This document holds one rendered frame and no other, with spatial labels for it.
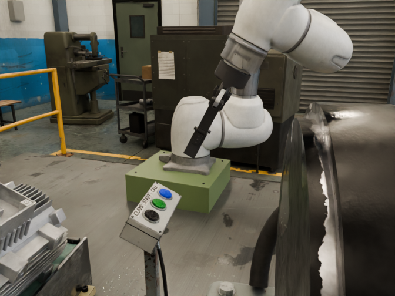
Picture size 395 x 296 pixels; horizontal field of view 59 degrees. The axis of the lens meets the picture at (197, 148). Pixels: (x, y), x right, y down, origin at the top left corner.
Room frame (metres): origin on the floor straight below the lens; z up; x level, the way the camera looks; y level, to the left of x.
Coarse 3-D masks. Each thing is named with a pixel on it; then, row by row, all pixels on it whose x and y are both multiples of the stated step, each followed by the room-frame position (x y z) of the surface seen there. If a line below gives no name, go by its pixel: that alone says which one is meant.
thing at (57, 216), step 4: (4, 184) 0.67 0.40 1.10; (8, 184) 0.67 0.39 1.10; (12, 184) 0.67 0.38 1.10; (12, 188) 0.67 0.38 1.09; (60, 208) 0.65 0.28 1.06; (52, 212) 0.64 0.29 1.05; (56, 212) 0.63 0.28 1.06; (60, 212) 0.64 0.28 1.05; (52, 216) 0.63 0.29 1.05; (56, 216) 0.63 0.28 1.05; (60, 216) 0.64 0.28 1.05; (64, 216) 0.65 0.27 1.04; (52, 220) 0.63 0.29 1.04; (56, 220) 0.63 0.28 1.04; (60, 220) 0.63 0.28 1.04
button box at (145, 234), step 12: (156, 192) 0.70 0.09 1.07; (144, 204) 0.63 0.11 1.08; (168, 204) 0.67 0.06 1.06; (132, 216) 0.58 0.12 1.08; (144, 216) 0.59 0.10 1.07; (168, 216) 0.63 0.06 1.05; (132, 228) 0.57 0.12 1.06; (144, 228) 0.57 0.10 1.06; (156, 228) 0.58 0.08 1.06; (132, 240) 0.57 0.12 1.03; (144, 240) 0.57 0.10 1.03; (156, 240) 0.57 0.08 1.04
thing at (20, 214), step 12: (0, 192) 0.59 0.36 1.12; (12, 192) 0.58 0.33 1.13; (0, 204) 0.57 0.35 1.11; (12, 204) 0.58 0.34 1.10; (24, 204) 0.56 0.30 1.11; (0, 216) 0.55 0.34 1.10; (12, 216) 0.52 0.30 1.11; (24, 216) 0.55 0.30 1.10; (0, 228) 0.49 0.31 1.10; (12, 228) 0.53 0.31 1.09; (24, 228) 0.55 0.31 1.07; (0, 240) 0.50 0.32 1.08; (12, 240) 0.53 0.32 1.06; (0, 252) 0.51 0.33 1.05
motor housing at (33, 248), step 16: (32, 192) 0.64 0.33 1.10; (48, 208) 0.65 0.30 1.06; (32, 224) 0.59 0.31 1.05; (32, 240) 0.57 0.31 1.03; (64, 240) 0.64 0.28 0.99; (0, 256) 0.51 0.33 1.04; (32, 256) 0.54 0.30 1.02; (48, 256) 0.59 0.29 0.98; (0, 272) 0.49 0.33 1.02; (32, 272) 0.55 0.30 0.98; (0, 288) 0.48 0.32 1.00; (16, 288) 0.51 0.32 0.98
